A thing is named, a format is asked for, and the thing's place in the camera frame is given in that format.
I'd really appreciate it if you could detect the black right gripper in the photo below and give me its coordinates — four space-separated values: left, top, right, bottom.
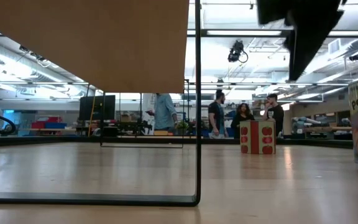
256 0 344 81

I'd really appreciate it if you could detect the black metal table frame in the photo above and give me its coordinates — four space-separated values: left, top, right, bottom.
0 133 354 149

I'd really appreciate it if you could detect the black monitor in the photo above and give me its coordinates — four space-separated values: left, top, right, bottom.
78 95 117 121

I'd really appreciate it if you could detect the black overhead camera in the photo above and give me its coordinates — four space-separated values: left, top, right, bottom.
227 39 249 64

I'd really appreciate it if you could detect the red storage bin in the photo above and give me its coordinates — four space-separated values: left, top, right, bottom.
31 116 64 129

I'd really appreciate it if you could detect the small background plant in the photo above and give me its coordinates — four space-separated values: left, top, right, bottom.
176 120 190 135

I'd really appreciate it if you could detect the yellow pole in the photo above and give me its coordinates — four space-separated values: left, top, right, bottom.
87 96 96 137

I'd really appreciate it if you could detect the black overhead rig frame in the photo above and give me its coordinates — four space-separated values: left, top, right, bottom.
0 27 358 139

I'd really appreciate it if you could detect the blue storage bin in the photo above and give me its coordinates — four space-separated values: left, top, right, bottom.
44 122 68 130

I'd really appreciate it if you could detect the wooden shelf with black legs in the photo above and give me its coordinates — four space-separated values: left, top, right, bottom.
0 0 202 207

